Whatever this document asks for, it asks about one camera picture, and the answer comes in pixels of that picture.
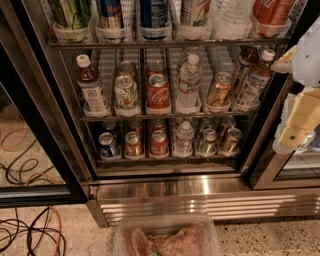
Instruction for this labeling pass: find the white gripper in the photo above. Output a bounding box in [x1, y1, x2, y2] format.
[271, 46, 320, 154]

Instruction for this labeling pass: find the green soda can front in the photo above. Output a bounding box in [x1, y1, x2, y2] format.
[197, 128, 217, 156]

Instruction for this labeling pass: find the green soda can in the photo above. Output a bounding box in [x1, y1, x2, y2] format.
[197, 128, 217, 156]
[199, 118, 214, 132]

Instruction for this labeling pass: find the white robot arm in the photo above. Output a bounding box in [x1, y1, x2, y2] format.
[271, 17, 320, 154]

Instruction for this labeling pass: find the gold can bottom rear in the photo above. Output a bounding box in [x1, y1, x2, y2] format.
[218, 116, 236, 139]

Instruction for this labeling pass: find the gold can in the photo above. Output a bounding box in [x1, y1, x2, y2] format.
[219, 128, 242, 156]
[218, 116, 236, 139]

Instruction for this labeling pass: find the red can top shelf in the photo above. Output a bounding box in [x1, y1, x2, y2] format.
[252, 0, 296, 38]

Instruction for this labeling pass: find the gold can middle shelf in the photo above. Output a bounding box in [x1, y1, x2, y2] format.
[206, 72, 232, 113]

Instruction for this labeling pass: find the glass fridge door right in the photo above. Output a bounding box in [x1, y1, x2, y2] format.
[245, 0, 320, 190]

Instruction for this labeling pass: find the glass fridge door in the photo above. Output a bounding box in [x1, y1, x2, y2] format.
[0, 0, 90, 207]
[245, 0, 320, 190]

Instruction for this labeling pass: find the gold can bottom front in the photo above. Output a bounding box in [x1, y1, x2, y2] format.
[219, 128, 242, 156]

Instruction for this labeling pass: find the green soda can rear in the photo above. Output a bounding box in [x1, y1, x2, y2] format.
[199, 118, 214, 132]

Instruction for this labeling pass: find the water bottle top shelf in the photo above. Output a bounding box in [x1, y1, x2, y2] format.
[212, 0, 255, 40]

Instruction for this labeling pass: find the water bottle middle shelf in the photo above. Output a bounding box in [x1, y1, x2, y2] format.
[176, 54, 202, 114]

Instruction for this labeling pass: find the white floral can top shelf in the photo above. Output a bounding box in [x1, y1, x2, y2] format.
[178, 0, 212, 40]

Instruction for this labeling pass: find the small water bottle bottom shelf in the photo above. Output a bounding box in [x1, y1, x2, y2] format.
[174, 121, 194, 158]

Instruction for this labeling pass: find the red cola can front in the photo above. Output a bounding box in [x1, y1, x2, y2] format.
[146, 74, 171, 115]

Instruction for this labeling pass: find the red cola can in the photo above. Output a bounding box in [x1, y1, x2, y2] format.
[146, 61, 166, 77]
[146, 74, 171, 115]

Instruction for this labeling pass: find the red can bottom rear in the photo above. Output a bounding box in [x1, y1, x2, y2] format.
[150, 119, 167, 132]

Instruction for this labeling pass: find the red cola can rear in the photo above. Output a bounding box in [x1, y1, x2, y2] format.
[146, 61, 166, 77]

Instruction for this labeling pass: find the red can bottom front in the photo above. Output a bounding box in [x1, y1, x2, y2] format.
[150, 130, 169, 158]

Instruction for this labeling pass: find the dark blue can top shelf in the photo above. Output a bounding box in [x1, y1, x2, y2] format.
[139, 0, 169, 40]

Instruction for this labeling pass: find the orange can bottom rear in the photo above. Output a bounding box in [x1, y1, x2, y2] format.
[128, 120, 143, 134]

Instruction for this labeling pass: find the orange can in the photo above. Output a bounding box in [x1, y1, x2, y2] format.
[125, 131, 144, 159]
[128, 120, 143, 134]

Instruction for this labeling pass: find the white floral can front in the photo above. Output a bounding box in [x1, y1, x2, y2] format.
[114, 75, 139, 117]

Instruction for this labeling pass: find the white floral can rear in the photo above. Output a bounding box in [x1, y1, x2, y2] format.
[118, 61, 137, 78]

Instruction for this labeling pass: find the orange can bottom front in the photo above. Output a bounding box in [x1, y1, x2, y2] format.
[125, 131, 144, 159]

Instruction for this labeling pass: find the blue can bottom rear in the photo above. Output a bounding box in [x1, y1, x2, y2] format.
[102, 121, 121, 141]

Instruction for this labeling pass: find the blue can bottom front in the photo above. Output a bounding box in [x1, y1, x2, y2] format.
[98, 132, 120, 160]

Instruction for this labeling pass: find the blue energy drink can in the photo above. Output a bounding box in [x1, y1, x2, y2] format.
[96, 0, 125, 43]

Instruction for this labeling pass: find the steel fridge base grille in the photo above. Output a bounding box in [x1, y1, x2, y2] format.
[87, 175, 320, 227]

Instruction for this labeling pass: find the green striped can top shelf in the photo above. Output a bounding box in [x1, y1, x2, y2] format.
[48, 0, 91, 44]

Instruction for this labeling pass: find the glass fridge door left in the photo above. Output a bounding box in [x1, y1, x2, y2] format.
[0, 0, 90, 207]

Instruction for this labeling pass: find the tea bottle middle right front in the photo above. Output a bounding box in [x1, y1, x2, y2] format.
[234, 49, 275, 110]

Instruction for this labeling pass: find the tea bottle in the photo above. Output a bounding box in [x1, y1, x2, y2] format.
[233, 46, 259, 89]
[76, 54, 108, 117]
[234, 49, 275, 110]

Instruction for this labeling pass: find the tea bottle middle right rear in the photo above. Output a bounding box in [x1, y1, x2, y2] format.
[233, 46, 259, 89]

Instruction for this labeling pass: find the tea bottle middle left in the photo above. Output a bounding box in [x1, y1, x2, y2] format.
[76, 54, 108, 117]

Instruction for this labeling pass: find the clear plastic food container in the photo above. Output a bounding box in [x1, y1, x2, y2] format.
[113, 214, 220, 256]

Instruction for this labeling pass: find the orange floor cable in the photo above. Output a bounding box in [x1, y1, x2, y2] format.
[48, 205, 63, 256]

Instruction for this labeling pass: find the black floor cable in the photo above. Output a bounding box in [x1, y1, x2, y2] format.
[0, 206, 66, 256]

